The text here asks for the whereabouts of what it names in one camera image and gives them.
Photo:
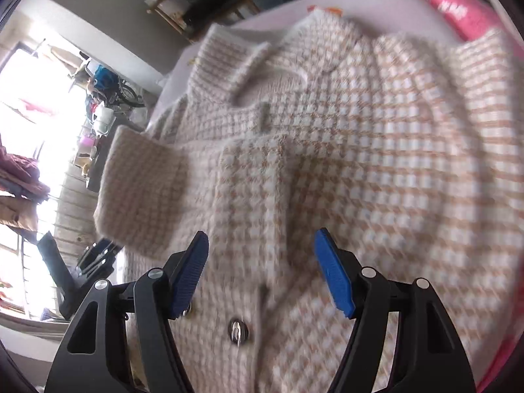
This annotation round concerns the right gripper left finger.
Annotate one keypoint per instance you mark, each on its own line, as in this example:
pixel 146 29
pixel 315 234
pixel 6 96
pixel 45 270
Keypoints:
pixel 93 355

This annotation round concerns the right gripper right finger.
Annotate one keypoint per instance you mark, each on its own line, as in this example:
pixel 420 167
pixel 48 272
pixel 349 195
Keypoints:
pixel 428 355

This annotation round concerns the beige houndstooth knit coat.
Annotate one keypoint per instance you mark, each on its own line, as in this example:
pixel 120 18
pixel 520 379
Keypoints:
pixel 409 152

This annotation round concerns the blue bag on balcony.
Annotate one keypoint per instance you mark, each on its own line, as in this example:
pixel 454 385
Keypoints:
pixel 105 82

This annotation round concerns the wooden chair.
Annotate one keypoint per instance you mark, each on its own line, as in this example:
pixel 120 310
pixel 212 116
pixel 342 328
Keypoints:
pixel 193 19

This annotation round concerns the pink patterned blanket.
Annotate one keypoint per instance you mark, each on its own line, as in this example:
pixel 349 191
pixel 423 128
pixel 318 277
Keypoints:
pixel 472 19

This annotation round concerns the pale pink bed sheet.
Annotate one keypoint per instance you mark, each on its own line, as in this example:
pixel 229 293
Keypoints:
pixel 373 17

